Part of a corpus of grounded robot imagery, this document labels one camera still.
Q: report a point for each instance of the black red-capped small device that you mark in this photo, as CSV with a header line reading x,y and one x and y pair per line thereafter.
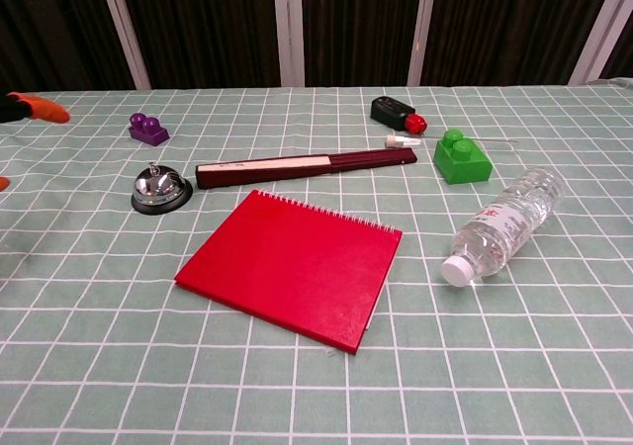
x,y
393,113

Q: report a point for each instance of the red spiral notebook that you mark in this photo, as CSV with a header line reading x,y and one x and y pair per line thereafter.
x,y
292,267

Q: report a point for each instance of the black orange-tipped left robot hand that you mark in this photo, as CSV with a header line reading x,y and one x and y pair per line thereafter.
x,y
42,109

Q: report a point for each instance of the green toy building block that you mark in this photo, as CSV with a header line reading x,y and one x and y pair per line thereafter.
x,y
461,159

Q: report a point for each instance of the purple toy building block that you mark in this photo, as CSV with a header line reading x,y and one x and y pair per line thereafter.
x,y
148,129

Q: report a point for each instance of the silver desk bell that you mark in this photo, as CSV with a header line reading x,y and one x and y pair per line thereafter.
x,y
159,188

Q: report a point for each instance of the dark red folded fan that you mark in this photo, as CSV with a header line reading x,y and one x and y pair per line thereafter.
x,y
297,167

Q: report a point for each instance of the green white checkered tablecloth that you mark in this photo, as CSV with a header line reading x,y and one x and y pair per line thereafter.
x,y
316,376

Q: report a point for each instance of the clear plastic water bottle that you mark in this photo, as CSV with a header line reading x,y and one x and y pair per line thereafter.
x,y
509,222

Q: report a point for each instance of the dark pleated curtain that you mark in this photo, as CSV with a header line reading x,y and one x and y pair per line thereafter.
x,y
356,25

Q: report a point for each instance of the white window frame post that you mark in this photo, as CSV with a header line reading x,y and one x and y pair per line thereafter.
x,y
420,27
603,27
289,27
123,27

